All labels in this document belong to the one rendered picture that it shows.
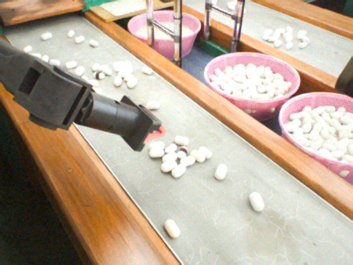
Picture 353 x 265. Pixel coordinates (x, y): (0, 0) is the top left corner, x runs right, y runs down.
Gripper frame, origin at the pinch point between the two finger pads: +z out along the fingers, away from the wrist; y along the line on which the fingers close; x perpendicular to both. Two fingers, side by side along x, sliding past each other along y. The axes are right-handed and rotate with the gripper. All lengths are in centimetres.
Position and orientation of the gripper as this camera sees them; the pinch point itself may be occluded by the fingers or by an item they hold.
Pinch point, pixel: (161, 132)
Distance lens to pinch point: 67.5
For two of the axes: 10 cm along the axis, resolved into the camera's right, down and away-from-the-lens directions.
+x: -5.2, 8.3, 2.0
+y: -5.9, -5.2, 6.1
